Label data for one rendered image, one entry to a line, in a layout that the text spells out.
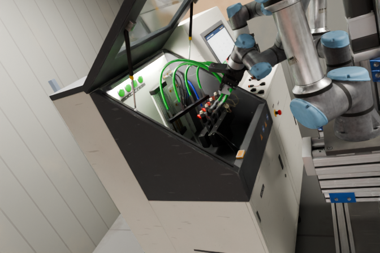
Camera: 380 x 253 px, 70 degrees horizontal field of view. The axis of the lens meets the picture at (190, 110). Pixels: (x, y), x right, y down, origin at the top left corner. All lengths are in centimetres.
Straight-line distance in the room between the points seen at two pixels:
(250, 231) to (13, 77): 208
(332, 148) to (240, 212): 53
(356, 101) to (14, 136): 226
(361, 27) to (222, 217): 100
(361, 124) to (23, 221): 228
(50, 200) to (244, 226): 171
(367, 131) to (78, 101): 120
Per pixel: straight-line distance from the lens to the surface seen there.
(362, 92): 100
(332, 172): 115
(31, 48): 277
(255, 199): 136
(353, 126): 105
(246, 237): 148
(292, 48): 87
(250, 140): 138
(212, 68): 130
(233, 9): 135
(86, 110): 143
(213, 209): 140
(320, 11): 157
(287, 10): 85
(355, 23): 120
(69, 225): 275
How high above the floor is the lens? 163
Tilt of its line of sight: 20 degrees down
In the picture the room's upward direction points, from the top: 23 degrees counter-clockwise
